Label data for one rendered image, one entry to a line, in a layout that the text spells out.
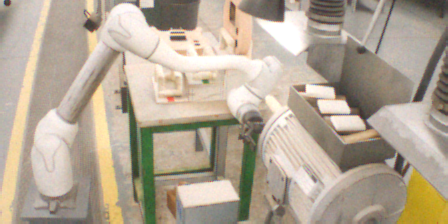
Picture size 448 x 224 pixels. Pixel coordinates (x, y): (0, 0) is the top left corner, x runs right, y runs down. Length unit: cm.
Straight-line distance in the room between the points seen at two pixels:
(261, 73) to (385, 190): 94
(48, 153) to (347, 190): 117
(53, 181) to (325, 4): 119
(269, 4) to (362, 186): 53
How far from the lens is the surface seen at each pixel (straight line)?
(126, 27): 161
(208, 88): 210
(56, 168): 179
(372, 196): 101
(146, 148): 205
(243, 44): 202
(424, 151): 80
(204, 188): 128
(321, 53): 120
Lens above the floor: 192
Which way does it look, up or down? 27 degrees down
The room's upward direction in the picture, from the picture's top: 4 degrees clockwise
